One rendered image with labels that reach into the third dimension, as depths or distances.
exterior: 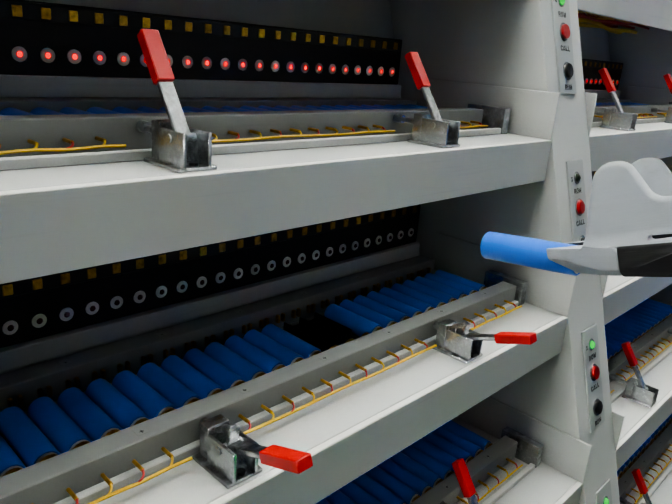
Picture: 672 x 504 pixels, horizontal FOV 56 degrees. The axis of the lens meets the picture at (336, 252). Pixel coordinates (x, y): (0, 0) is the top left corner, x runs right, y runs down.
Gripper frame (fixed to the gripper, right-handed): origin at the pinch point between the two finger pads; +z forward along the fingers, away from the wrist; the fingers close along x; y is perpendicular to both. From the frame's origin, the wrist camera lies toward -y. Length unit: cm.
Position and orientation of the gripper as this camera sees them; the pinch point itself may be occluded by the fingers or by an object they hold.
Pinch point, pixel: (579, 261)
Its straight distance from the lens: 40.1
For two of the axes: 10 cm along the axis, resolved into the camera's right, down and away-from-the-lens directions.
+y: -1.6, -9.9, -0.4
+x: -7.1, 1.4, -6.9
